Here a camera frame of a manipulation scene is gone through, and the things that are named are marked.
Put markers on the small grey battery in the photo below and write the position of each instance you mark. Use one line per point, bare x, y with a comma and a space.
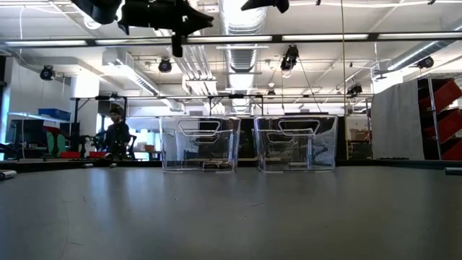
89, 166
113, 165

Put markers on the cardboard box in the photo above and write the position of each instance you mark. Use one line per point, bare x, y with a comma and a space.
356, 135

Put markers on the black overhead crossbar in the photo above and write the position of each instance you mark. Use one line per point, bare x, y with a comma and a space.
277, 37

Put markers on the red shelf bin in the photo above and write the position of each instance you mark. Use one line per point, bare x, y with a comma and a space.
447, 95
451, 124
453, 151

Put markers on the corrugated silver ventilation duct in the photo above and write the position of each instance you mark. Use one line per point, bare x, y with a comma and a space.
243, 57

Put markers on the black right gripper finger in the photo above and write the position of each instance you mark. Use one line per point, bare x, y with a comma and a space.
267, 4

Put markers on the thin vertical pole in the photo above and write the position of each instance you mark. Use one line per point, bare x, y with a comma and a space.
343, 72

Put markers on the black partition panel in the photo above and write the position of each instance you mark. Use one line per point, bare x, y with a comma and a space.
247, 137
341, 133

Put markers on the teal green panel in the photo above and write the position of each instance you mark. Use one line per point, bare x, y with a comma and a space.
59, 146

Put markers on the grey cylindrical battery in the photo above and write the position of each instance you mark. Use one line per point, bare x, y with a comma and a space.
454, 171

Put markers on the black background robot arm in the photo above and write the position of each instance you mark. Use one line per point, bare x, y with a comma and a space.
88, 139

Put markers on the black background rig frame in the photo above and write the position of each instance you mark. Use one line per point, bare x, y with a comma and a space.
236, 96

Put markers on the white background table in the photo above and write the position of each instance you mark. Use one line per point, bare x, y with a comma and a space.
29, 116

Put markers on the person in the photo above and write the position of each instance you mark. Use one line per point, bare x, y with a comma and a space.
117, 137

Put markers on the grey curtain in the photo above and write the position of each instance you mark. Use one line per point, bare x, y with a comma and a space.
397, 126

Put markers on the red tray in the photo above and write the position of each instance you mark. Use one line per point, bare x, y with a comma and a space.
72, 155
95, 155

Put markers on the black hanging camera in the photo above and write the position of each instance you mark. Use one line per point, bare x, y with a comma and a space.
47, 72
354, 90
290, 57
425, 62
165, 66

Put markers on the clear plastic bin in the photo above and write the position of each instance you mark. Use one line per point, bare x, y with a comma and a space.
166, 144
332, 144

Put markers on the blue storage box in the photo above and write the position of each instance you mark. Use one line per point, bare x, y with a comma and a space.
54, 115

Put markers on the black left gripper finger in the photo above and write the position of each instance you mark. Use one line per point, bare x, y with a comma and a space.
191, 14
184, 28

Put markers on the thick black copper-top battery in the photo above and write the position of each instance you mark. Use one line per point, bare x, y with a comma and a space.
223, 166

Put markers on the metal shelf rack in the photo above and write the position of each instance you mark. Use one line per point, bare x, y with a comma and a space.
435, 122

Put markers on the smooth silver ventilation duct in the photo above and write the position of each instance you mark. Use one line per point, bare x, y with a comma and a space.
415, 57

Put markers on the white cylindrical battery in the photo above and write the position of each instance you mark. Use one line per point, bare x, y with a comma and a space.
7, 175

